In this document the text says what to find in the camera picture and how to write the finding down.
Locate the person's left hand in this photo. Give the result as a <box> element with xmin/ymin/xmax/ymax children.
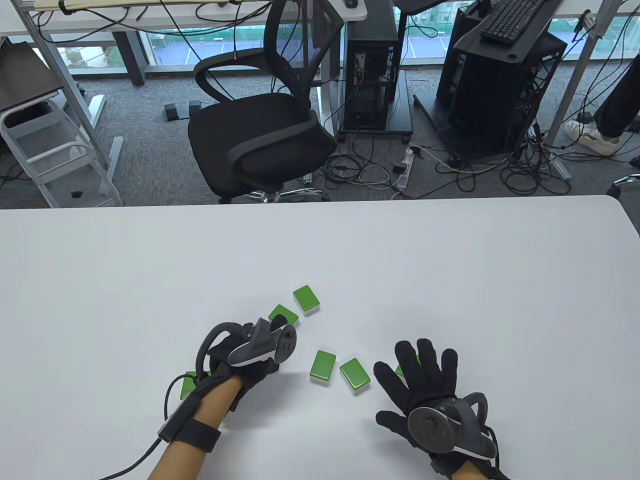
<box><xmin>192</xmin><ymin>325</ymin><xmax>283</xmax><ymax>413</ymax></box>

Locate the person's right hand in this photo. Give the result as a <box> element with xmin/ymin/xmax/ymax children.
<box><xmin>373</xmin><ymin>339</ymin><xmax>501</xmax><ymax>478</ymax></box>

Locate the group of green mahjong tiles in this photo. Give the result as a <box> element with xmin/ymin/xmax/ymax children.
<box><xmin>179</xmin><ymin>285</ymin><xmax>372</xmax><ymax>401</ymax></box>

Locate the person's left forearm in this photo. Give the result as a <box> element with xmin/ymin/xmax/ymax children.
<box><xmin>147</xmin><ymin>377</ymin><xmax>246</xmax><ymax>480</ymax></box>

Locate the person's right forearm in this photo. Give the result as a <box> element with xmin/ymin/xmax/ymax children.
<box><xmin>450</xmin><ymin>460</ymin><xmax>493</xmax><ymax>480</ymax></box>

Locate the grey left hand controller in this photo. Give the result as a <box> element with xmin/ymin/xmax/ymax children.
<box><xmin>194</xmin><ymin>317</ymin><xmax>299</xmax><ymax>376</ymax></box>

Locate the grey hand controller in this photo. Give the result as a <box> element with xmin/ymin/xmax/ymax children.
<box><xmin>406</xmin><ymin>392</ymin><xmax>499</xmax><ymax>461</ymax></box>
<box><xmin>194</xmin><ymin>317</ymin><xmax>299</xmax><ymax>376</ymax></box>

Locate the grey right hand controller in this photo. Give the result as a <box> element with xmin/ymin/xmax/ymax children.
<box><xmin>406</xmin><ymin>392</ymin><xmax>499</xmax><ymax>461</ymax></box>

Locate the white power strip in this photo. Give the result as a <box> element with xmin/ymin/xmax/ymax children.
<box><xmin>392</xmin><ymin>145</ymin><xmax>417</xmax><ymax>190</ymax></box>

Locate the black office chair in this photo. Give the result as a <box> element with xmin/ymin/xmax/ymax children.
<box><xmin>187</xmin><ymin>0</ymin><xmax>346</xmax><ymax>205</ymax></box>

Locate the black wheeled cart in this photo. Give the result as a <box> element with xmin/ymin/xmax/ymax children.
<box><xmin>337</xmin><ymin>70</ymin><xmax>415</xmax><ymax>143</ymax></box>

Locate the white step shelf cart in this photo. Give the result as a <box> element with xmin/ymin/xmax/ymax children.
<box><xmin>0</xmin><ymin>100</ymin><xmax>123</xmax><ymax>208</ymax></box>

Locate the black chair caster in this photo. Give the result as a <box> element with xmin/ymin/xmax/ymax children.
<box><xmin>606</xmin><ymin>174</ymin><xmax>640</xmax><ymax>198</ymax></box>

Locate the black open computer case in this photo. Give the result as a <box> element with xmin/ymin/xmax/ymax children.
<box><xmin>437</xmin><ymin>37</ymin><xmax>563</xmax><ymax>158</ymax></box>

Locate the black computer tower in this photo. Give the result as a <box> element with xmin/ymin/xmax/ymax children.
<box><xmin>344</xmin><ymin>20</ymin><xmax>401</xmax><ymax>132</ymax></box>

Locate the black keyboard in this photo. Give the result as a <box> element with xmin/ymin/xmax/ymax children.
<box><xmin>480</xmin><ymin>0</ymin><xmax>551</xmax><ymax>47</ymax></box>

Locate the black flat board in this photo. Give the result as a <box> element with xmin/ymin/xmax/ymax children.
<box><xmin>0</xmin><ymin>41</ymin><xmax>65</xmax><ymax>113</ymax></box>

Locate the black wrist sensor strap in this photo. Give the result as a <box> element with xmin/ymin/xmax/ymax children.
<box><xmin>158</xmin><ymin>395</ymin><xmax>223</xmax><ymax>454</ymax></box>

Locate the aluminium frame post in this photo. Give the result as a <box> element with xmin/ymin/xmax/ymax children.
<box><xmin>15</xmin><ymin>0</ymin><xmax>123</xmax><ymax>173</ymax></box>
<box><xmin>545</xmin><ymin>0</ymin><xmax>623</xmax><ymax>181</ymax></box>

